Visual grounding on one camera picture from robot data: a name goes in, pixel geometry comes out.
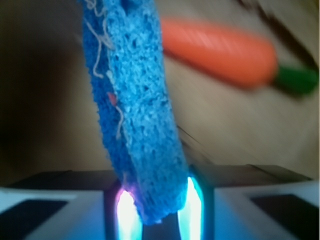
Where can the blue sponge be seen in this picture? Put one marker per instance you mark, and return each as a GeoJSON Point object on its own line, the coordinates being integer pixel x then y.
{"type": "Point", "coordinates": [122, 42]}

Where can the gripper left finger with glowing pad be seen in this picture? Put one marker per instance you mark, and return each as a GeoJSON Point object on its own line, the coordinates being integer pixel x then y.
{"type": "Point", "coordinates": [68, 205]}

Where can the brown paper bag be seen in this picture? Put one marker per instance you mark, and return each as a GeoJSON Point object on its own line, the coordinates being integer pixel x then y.
{"type": "Point", "coordinates": [49, 121]}

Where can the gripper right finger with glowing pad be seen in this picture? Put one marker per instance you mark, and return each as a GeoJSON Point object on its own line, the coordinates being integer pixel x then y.
{"type": "Point", "coordinates": [249, 202]}

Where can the orange toy carrot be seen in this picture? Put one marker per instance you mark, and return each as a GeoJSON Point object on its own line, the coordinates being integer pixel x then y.
{"type": "Point", "coordinates": [238, 57]}

